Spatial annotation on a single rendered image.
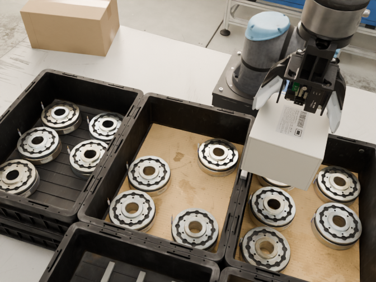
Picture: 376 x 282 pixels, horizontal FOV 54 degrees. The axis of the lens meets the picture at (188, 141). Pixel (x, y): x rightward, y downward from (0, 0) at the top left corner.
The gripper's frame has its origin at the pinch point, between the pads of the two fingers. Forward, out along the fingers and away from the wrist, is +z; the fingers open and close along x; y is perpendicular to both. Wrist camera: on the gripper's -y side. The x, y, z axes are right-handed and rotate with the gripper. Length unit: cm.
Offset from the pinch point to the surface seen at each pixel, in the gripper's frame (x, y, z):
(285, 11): -21, -191, 84
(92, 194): -33.3, 19.4, 18.3
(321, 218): 13.3, 1.3, 25.5
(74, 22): -82, -46, 28
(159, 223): -20.2, 15.1, 28.3
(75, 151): -47, 6, 26
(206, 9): -87, -219, 114
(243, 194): -4.5, 7.0, 18.4
